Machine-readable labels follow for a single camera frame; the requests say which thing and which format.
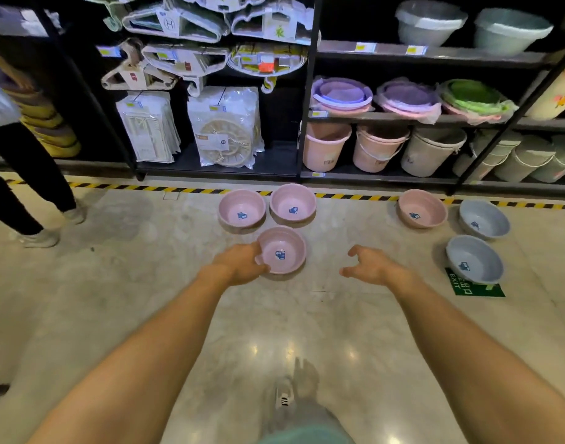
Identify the person's left hand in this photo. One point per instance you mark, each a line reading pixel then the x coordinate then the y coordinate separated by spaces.
pixel 236 265

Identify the person's grey sneaker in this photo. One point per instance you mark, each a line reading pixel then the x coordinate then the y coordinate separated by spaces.
pixel 287 393

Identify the pale green wrapped basin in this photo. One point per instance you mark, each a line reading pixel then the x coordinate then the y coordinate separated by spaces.
pixel 511 32

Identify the packaged round drying rack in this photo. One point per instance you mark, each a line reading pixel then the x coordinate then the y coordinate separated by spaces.
pixel 224 129

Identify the wrapped purple pink basin stack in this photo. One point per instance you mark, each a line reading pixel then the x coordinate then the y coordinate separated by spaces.
pixel 408 99

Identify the pale green plastic bucket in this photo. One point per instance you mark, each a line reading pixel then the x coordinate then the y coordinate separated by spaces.
pixel 483 159
pixel 523 164
pixel 559 164

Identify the person's leg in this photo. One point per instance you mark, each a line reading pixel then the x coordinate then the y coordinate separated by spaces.
pixel 310 411

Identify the yellow black striped floor tape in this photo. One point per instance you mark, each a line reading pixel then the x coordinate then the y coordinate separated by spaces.
pixel 356 196

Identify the pack of hangers yellow label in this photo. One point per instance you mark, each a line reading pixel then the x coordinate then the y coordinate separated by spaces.
pixel 268 60

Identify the person's right thumb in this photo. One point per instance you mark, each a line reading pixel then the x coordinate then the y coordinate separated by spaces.
pixel 351 271

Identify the black metal shelf unit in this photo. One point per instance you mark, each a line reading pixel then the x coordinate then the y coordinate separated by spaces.
pixel 310 110

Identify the pack of beige hangers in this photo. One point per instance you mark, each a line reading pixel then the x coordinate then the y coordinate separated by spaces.
pixel 134 71

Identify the person's left forearm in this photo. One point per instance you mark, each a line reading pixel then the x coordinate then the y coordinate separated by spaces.
pixel 144 356

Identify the pink plastic basin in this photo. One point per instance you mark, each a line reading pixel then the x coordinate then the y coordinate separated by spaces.
pixel 421 210
pixel 242 211
pixel 292 204
pixel 285 252

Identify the white floral bucket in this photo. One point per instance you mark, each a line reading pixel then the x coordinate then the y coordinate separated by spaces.
pixel 555 94

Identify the grey wrapped basin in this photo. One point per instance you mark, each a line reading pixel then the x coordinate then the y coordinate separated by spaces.
pixel 428 23

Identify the pink plastic bucket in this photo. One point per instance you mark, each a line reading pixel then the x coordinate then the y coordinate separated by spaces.
pixel 377 150
pixel 324 147

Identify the white plastic bucket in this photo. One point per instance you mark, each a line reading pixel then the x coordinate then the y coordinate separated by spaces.
pixel 428 154

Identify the white packaged goods bundle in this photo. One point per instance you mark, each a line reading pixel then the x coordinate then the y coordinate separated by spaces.
pixel 148 127

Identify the pack of white hangers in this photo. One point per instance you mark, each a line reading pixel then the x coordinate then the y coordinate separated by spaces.
pixel 190 62
pixel 273 23
pixel 176 23

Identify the person's teal shorts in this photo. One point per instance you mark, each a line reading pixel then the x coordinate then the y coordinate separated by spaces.
pixel 310 437

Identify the wrapped green basin stack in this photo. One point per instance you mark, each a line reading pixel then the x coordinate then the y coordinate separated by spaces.
pixel 476 99

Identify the stack of purple pink basins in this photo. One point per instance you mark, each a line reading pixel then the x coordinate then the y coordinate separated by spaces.
pixel 341 94

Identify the person's right hand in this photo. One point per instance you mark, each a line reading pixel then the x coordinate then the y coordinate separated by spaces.
pixel 377 269

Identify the person's left thumb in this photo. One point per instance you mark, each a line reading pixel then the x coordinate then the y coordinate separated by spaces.
pixel 262 266

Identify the green floor sign sticker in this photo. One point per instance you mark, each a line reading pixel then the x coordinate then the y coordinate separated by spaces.
pixel 481 290

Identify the person's right forearm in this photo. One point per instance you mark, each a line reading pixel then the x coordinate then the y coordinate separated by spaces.
pixel 472 360

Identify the stack of yellow basins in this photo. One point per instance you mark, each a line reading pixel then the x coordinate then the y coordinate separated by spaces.
pixel 51 129

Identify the blue plastic basin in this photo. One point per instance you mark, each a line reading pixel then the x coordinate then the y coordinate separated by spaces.
pixel 474 259
pixel 485 219

